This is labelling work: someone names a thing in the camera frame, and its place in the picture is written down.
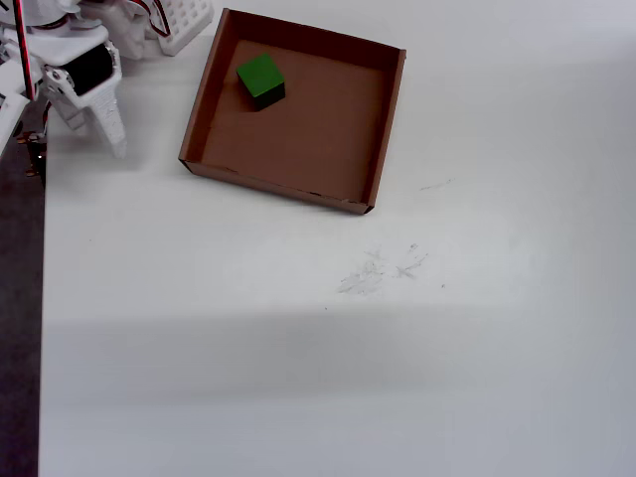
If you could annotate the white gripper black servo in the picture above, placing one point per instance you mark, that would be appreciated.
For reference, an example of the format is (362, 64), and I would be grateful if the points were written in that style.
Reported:
(90, 70)

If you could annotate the green cube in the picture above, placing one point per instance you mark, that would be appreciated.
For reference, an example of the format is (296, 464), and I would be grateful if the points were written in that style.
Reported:
(259, 74)

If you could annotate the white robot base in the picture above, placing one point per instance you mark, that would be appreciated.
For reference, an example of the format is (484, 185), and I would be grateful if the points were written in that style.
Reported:
(191, 15)

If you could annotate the brown cardboard box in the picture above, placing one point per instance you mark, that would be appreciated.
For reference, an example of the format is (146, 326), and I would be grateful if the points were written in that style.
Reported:
(298, 134)

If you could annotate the metal table clamp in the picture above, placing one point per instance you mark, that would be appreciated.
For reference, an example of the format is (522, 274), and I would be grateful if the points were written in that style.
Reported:
(36, 149)

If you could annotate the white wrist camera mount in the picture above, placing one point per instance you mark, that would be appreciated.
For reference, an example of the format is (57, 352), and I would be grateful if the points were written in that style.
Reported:
(10, 119)

